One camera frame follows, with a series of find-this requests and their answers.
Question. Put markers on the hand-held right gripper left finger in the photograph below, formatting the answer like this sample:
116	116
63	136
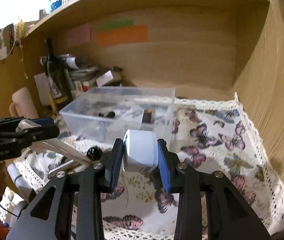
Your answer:
114	166

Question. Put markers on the wooden shelf cabinet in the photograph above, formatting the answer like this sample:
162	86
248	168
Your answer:
194	55

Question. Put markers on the flat wooden stick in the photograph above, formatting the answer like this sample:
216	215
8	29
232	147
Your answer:
64	150

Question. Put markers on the metal rod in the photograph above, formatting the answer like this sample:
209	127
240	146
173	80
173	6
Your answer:
60	168

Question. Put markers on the white card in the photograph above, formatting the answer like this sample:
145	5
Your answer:
104	78

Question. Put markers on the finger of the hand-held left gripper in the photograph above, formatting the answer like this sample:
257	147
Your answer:
43	122
41	133

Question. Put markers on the white tube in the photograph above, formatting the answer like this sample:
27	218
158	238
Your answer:
19	180

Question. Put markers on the butterfly print lace cloth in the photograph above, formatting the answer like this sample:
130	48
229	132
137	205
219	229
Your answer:
207	155

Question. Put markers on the dark glass wine bottle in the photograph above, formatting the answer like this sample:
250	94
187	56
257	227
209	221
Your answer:
57	80

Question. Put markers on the pile of papers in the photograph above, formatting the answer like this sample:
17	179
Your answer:
84	72

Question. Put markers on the clear plastic storage box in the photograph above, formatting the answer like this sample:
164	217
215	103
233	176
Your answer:
122	105

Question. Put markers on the pink sticky note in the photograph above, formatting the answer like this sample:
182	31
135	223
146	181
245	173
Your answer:
79	35

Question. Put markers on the small white object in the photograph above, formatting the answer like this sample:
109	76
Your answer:
25	125

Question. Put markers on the small white box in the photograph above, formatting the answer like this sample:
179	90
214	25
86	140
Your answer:
139	150

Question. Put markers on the blue and white container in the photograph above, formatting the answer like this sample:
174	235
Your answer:
56	1

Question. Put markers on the small black round pieces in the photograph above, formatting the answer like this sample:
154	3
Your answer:
108	115

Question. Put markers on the green sticky note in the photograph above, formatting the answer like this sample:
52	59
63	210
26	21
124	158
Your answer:
115	24

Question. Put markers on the white paper tag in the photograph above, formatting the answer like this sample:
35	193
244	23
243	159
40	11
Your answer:
3	53

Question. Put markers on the beige cylinder roll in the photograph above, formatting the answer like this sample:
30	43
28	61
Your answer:
23	102

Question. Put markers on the black perforated ball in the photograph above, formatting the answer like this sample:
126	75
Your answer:
94	153

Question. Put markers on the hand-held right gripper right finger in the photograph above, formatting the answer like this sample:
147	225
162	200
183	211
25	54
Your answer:
163	170

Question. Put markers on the white paper sheet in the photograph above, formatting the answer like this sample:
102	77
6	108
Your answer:
41	87

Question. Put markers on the orange sticky note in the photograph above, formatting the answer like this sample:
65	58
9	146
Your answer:
122	36

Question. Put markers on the small black block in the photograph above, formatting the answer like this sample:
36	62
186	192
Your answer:
147	116

